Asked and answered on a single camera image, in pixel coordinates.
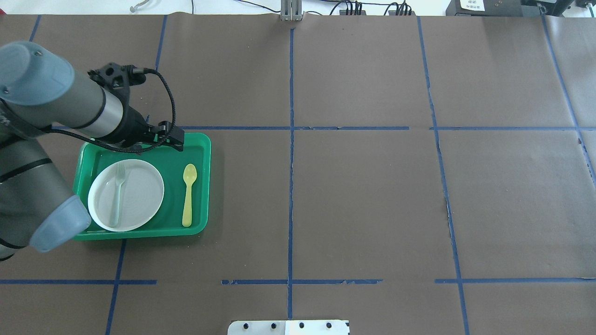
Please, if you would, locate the black cable connector block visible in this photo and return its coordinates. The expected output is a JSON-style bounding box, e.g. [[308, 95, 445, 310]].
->
[[338, 0, 366, 16], [384, 0, 415, 16]]

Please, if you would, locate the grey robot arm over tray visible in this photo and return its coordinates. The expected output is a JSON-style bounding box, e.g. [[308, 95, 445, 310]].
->
[[0, 41, 185, 261]]

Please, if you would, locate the aluminium frame post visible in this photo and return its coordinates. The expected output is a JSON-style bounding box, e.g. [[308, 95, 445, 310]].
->
[[279, 0, 304, 21]]

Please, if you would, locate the pale green plastic fork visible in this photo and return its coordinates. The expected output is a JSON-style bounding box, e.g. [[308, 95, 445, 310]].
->
[[110, 161, 126, 228]]

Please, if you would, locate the yellow plastic spoon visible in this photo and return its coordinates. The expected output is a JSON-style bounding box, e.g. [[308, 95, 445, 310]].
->
[[182, 163, 198, 228]]

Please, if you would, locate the black box with label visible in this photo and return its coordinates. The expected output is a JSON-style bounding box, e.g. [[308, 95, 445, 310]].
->
[[445, 0, 541, 17]]

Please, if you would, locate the left black cable connector block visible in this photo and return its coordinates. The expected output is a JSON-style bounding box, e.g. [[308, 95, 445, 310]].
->
[[338, 0, 366, 16]]

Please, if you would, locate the white round plate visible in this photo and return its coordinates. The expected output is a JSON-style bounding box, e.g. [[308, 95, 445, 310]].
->
[[88, 159, 165, 233]]

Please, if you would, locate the green plastic tray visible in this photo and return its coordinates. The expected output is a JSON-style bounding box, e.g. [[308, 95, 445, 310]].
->
[[73, 132, 211, 241]]

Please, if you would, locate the right black cable connector block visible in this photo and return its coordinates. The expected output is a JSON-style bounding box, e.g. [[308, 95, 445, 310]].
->
[[384, 0, 415, 16]]

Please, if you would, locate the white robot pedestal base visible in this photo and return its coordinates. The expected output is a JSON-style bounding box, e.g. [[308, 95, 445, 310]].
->
[[227, 319, 351, 335]]

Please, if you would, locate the black gripper body over tray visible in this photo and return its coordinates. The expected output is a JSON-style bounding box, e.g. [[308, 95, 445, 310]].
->
[[98, 106, 161, 154]]

